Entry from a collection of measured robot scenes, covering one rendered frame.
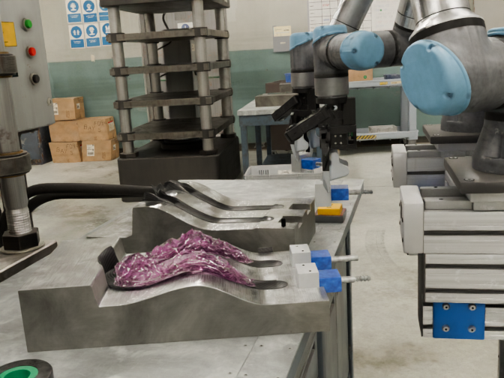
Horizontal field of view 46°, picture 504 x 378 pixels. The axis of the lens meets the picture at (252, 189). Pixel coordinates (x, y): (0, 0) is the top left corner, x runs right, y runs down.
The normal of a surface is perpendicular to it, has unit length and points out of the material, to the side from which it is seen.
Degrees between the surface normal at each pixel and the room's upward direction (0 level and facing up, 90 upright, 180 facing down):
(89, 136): 84
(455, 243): 90
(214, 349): 0
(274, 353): 0
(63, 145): 96
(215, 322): 90
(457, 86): 100
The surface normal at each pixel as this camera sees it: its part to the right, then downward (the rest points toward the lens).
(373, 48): 0.36, 0.18
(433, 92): -0.90, 0.26
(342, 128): -0.12, 0.23
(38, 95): 0.96, 0.00
